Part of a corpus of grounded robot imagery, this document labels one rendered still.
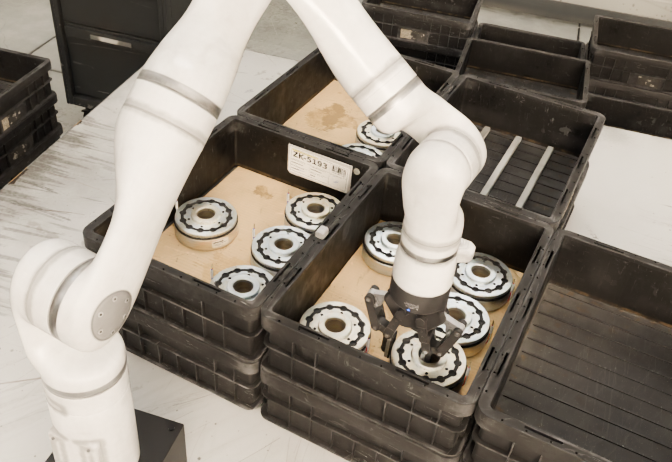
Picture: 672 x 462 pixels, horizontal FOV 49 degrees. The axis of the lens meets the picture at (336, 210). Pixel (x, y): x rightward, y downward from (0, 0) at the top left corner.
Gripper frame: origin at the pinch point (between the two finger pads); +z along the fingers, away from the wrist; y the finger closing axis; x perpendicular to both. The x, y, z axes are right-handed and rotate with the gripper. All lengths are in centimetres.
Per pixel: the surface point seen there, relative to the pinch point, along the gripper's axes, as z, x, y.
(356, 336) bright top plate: 1.2, 0.2, -7.4
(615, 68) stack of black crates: 33, 181, 10
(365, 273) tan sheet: 4.4, 15.8, -12.6
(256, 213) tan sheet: 4.6, 20.1, -35.2
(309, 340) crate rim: -4.9, -8.8, -10.6
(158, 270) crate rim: -5.2, -8.1, -34.2
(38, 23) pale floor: 89, 183, -253
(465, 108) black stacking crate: 1, 70, -14
